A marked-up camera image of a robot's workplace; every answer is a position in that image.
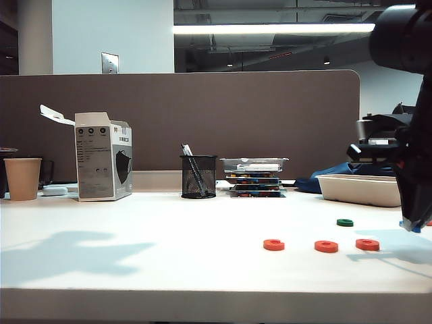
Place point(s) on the orange letter C magnet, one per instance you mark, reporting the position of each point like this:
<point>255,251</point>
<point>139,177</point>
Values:
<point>270,248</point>

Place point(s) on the dark blue fabric bag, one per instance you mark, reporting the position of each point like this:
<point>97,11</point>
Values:
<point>337,170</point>

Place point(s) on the blue bar letter magnet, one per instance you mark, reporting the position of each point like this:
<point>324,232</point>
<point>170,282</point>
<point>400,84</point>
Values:
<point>416,230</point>

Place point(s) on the brown desk partition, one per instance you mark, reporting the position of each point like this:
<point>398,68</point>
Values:
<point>236,118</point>

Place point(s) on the orange letter O magnet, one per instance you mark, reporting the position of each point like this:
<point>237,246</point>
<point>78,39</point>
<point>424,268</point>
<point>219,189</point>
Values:
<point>321,249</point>
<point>362,247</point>

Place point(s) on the flat letter magnet pack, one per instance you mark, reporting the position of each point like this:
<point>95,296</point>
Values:
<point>253,175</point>
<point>260,181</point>
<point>260,187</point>
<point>260,194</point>

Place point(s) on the small white case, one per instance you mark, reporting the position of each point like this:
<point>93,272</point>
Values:
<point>54,191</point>

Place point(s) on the white grey mask box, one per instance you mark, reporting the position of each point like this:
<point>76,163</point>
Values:
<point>98,162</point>

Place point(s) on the brown paper cup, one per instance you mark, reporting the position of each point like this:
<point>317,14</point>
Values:
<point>23,182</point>

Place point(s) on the metal wall plate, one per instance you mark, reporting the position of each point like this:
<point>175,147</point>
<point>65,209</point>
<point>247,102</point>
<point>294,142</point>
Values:
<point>109,64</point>

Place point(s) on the long ceiling light strip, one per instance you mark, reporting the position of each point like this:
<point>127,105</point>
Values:
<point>270,29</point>

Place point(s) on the green letter O magnet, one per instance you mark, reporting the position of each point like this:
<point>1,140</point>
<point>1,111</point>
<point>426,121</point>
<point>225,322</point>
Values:
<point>345,224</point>

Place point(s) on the black and white pen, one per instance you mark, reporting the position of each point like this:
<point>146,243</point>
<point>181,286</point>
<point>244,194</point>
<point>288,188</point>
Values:
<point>186,150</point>

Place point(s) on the black office chair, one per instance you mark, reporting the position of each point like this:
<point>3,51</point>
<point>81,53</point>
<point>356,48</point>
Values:
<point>405,110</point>

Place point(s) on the dark drinking glass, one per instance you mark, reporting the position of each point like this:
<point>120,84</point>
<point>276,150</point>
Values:
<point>47,175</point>

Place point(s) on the clear plastic tray pack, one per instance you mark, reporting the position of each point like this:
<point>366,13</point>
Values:
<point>256,165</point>

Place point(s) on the beige oblong tray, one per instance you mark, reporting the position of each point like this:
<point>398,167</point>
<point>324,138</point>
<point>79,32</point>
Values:
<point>357,190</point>

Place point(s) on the black mesh pen holder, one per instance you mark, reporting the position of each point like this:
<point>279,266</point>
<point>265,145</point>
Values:
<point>207,168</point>

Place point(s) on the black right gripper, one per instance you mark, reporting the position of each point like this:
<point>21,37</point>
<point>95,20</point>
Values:
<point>418,145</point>

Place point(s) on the dark lidded container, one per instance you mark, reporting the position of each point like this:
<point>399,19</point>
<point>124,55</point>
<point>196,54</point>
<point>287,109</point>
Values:
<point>2,175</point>

